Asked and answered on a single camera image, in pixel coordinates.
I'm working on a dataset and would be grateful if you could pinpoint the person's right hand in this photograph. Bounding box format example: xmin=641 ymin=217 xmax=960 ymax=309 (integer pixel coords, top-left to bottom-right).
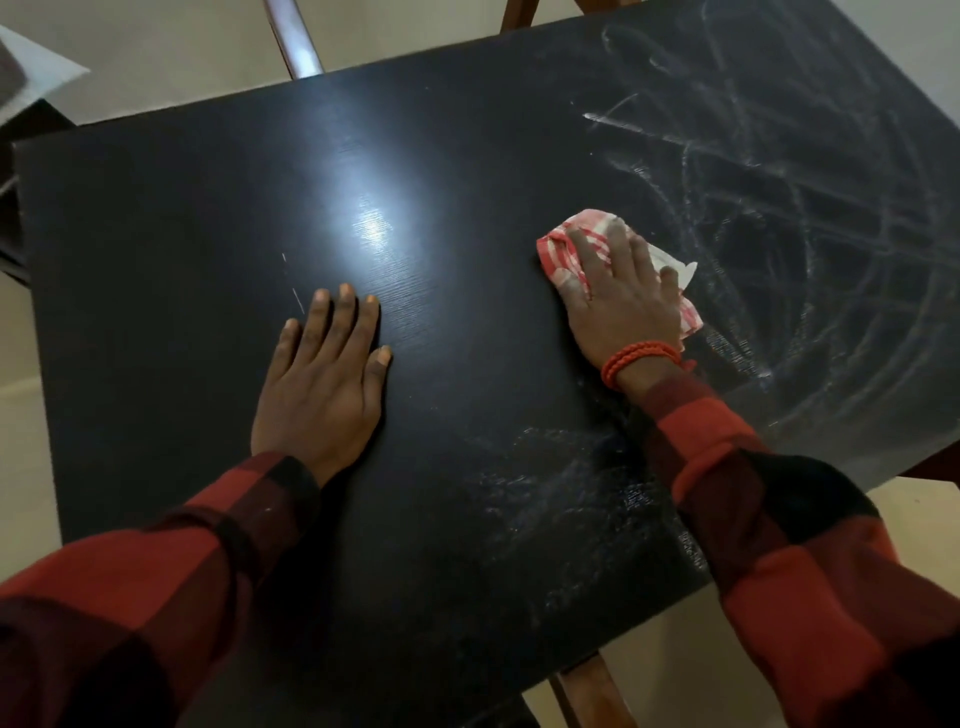
xmin=557 ymin=219 xmax=687 ymax=370

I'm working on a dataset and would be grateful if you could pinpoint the person's left hand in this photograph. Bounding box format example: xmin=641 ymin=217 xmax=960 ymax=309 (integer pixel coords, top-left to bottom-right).
xmin=250 ymin=283 xmax=393 ymax=489

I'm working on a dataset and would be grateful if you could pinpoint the red white checkered cloth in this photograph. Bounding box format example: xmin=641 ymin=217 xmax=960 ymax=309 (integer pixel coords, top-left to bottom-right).
xmin=536 ymin=208 xmax=705 ymax=339

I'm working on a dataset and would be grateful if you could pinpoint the person's left forearm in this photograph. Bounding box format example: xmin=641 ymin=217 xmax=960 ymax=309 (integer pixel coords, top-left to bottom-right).
xmin=0 ymin=452 xmax=324 ymax=728

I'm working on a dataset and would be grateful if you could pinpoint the person's right forearm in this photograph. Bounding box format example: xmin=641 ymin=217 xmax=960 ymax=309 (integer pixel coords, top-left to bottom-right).
xmin=616 ymin=358 xmax=960 ymax=728

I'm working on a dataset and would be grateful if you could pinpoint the brown wooden table leg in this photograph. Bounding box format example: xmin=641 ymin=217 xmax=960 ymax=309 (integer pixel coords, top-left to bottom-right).
xmin=500 ymin=0 xmax=543 ymax=33
xmin=262 ymin=0 xmax=326 ymax=81
xmin=547 ymin=651 xmax=640 ymax=728
xmin=898 ymin=441 xmax=960 ymax=490

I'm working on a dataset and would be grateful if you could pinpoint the dark furniture unit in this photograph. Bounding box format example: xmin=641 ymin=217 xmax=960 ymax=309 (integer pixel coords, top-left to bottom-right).
xmin=0 ymin=99 xmax=76 ymax=288

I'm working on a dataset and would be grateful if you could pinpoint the grey white box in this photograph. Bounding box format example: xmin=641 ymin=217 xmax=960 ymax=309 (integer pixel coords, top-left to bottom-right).
xmin=0 ymin=24 xmax=90 ymax=126

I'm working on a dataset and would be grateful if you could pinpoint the red beaded bracelet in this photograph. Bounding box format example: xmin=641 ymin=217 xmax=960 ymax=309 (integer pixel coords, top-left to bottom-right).
xmin=600 ymin=341 xmax=699 ymax=392

